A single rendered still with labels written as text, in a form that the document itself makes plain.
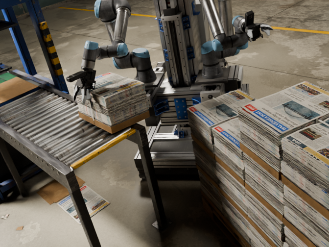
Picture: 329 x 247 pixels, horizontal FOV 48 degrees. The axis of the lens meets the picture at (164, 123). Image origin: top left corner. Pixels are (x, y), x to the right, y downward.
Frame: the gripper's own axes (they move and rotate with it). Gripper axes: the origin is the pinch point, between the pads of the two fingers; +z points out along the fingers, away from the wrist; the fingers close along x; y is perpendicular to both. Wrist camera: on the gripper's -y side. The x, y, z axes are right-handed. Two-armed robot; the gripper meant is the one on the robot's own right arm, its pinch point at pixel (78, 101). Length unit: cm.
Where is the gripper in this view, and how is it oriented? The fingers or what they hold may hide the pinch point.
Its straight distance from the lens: 221.9
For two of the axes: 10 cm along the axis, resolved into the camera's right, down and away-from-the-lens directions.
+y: 7.1, 0.5, 7.0
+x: -6.7, -2.6, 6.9
